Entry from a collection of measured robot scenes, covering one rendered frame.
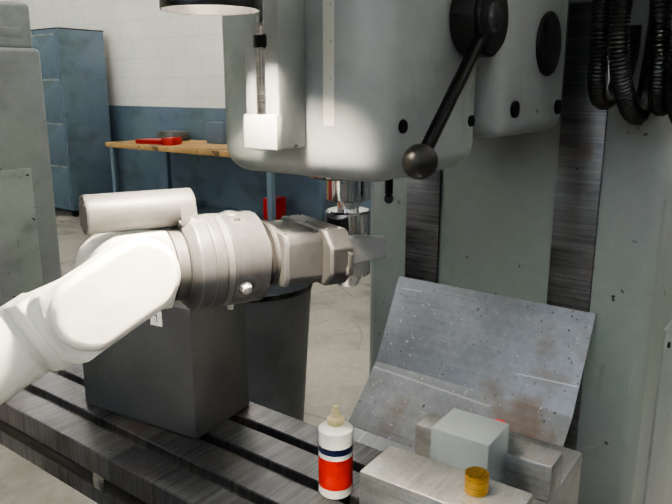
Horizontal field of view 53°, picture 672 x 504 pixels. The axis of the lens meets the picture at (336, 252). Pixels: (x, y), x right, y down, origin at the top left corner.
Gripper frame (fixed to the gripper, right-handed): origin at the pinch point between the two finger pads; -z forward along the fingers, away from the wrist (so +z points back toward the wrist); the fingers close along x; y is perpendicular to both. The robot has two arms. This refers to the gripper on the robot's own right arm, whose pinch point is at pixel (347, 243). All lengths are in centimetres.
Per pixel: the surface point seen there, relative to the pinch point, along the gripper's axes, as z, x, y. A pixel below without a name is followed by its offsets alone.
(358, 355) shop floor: -150, 223, 121
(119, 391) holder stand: 16.8, 34.4, 26.8
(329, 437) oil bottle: 1.5, 0.9, 22.5
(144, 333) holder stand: 14.1, 29.2, 16.8
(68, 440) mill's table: 25, 32, 31
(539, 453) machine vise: -12.0, -17.4, 19.3
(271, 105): 11.5, -5.8, -14.4
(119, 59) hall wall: -161, 733, -49
